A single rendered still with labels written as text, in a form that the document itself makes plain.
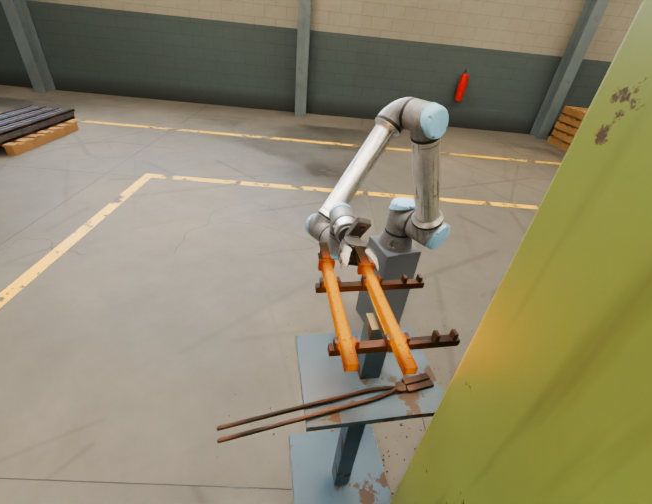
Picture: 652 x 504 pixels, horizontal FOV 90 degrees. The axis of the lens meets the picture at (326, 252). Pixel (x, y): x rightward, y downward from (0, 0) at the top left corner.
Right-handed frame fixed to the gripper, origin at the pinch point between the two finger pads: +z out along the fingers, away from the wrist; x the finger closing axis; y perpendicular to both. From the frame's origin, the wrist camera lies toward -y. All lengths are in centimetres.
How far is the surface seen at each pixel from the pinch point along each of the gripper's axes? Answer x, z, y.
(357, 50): -132, -667, -39
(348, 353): 10.3, 31.7, 0.8
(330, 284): 10.9, 9.4, 1.2
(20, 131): 314, -387, 146
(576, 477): 1, 64, -24
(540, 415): 0, 58, -24
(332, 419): 6.1, 31.3, 27.7
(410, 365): -1.9, 35.5, -1.4
